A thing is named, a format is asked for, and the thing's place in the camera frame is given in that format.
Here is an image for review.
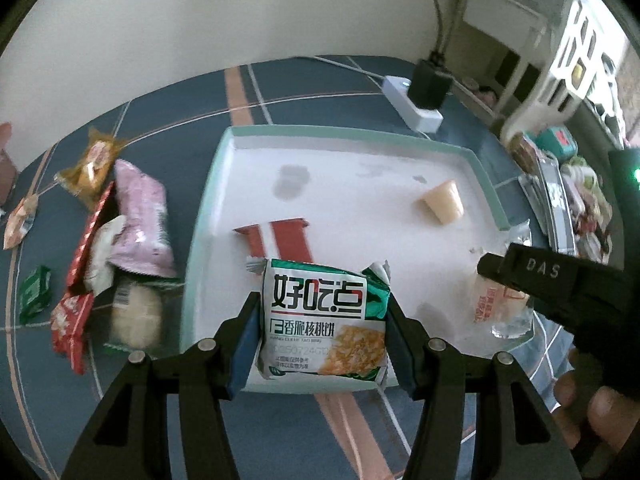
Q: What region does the flat red snack packet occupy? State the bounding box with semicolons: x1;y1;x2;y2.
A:
232;217;316;265

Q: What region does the beige crumpled snack packet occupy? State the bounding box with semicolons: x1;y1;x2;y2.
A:
2;195;40;251

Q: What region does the blue plaid bed sheet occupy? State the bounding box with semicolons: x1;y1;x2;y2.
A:
0;55;576;480

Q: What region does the white green cookie packet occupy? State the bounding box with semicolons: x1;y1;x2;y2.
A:
245;256;392;392

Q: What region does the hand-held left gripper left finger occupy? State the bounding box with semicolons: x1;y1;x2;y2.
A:
60;291;264;480

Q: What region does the pink bed frame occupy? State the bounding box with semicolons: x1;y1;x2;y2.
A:
0;121;20;206

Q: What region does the person's right hand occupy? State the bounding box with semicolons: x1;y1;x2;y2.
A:
554;347;640;461

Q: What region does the pile of assorted packets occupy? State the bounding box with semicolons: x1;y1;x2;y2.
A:
560;155;613;266

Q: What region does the silver grey packet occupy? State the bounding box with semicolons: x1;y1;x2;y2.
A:
520;155;576;256

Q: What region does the golden snack packet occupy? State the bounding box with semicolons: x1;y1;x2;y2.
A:
55;126;127;211

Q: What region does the black power adapter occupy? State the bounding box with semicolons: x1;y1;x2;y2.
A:
407;59;453;111

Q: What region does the pale yellow wrapped roll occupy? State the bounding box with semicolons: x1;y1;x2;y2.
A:
419;180;465;225

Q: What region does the clear bread packet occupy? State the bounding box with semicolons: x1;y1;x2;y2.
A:
470;220;535;339

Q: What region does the white tray with teal rim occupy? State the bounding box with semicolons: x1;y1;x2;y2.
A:
179;126;535;395

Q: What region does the pink snack packet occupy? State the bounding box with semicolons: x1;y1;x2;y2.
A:
107;159;178;278

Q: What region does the long red snack packet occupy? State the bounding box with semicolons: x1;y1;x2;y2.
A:
65;180;118;296

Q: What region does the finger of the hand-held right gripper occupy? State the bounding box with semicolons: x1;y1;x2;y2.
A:
476;242;577;328

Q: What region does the white cable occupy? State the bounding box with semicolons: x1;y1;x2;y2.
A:
315;55;388;83

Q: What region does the white plastic basket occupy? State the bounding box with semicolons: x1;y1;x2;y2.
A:
500;0;626;146

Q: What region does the green snack packet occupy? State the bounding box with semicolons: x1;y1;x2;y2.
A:
19;265;53;325

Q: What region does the round bread in clear packet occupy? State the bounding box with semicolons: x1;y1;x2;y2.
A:
102;275;183;356

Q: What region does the red white snack packet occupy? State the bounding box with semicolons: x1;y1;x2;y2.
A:
50;292;96;376

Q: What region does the white power strip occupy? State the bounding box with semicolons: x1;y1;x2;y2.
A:
382;75;445;132

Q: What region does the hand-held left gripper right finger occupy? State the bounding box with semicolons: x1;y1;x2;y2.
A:
385;292;583;480

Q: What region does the brown red packet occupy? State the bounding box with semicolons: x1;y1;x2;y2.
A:
509;132;543;171

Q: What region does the grey power cable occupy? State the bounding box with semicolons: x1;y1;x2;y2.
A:
425;0;471;61

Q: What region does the teal box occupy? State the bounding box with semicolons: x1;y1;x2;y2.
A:
537;127;578;158

